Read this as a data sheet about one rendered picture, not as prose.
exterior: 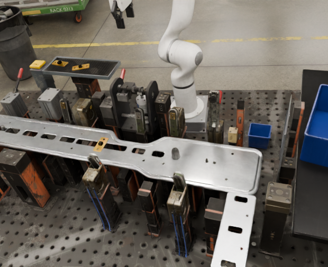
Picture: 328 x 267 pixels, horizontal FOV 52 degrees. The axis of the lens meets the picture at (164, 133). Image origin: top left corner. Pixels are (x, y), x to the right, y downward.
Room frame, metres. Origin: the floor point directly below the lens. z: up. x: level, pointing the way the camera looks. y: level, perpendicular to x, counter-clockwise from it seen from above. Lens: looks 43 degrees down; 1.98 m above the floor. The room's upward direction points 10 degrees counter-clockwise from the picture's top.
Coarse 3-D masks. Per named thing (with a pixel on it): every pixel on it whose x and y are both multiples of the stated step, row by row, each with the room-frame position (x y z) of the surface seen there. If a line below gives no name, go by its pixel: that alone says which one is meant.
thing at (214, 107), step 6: (210, 96) 0.98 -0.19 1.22; (216, 96) 0.99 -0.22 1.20; (210, 102) 1.00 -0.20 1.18; (216, 102) 0.99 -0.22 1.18; (210, 108) 0.99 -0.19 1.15; (216, 108) 0.98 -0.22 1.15; (210, 114) 0.99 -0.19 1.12; (216, 114) 0.98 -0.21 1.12; (210, 120) 0.99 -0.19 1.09; (216, 120) 0.98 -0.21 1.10; (210, 126) 0.98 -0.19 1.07; (216, 126) 0.97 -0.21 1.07
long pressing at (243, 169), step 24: (0, 120) 1.35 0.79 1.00; (24, 120) 1.32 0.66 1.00; (0, 144) 1.18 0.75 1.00; (24, 144) 1.14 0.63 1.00; (48, 144) 1.12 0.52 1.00; (72, 144) 1.09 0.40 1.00; (120, 144) 1.04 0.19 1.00; (144, 144) 1.01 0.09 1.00; (168, 144) 0.99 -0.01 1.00; (192, 144) 0.96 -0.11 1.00; (216, 144) 0.94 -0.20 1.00; (144, 168) 0.88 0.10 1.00; (168, 168) 0.86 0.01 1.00; (192, 168) 0.83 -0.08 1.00; (216, 168) 0.81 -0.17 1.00; (240, 168) 0.79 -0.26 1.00; (240, 192) 0.69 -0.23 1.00
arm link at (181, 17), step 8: (176, 0) 1.47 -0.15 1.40; (184, 0) 1.45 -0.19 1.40; (192, 0) 1.46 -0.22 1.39; (176, 8) 1.46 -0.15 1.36; (184, 8) 1.44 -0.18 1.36; (192, 8) 1.46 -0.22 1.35; (176, 16) 1.45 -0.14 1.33; (184, 16) 1.44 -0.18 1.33; (192, 16) 1.46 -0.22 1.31; (176, 24) 1.44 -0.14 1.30; (184, 24) 1.44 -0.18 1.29; (168, 32) 1.46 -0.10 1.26; (176, 32) 1.46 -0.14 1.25; (160, 40) 1.48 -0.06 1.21; (168, 40) 1.46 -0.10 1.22; (160, 48) 1.46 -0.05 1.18; (168, 48) 1.43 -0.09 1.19; (160, 56) 1.45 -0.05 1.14; (168, 56) 1.41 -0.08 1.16
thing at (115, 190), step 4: (108, 144) 1.07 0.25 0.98; (108, 148) 1.06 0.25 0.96; (112, 148) 1.08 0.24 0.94; (108, 168) 1.04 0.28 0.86; (112, 168) 1.05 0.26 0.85; (116, 168) 1.07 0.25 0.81; (108, 172) 1.04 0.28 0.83; (112, 172) 1.04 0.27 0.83; (116, 172) 1.07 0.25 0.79; (108, 176) 1.04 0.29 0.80; (112, 176) 1.04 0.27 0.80; (116, 176) 1.06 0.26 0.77; (112, 180) 1.04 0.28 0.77; (116, 180) 1.05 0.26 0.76; (112, 184) 1.04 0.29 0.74; (116, 184) 1.04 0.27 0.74; (112, 188) 1.04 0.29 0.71; (116, 188) 1.04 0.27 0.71; (112, 192) 1.02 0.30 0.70; (116, 192) 1.02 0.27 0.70
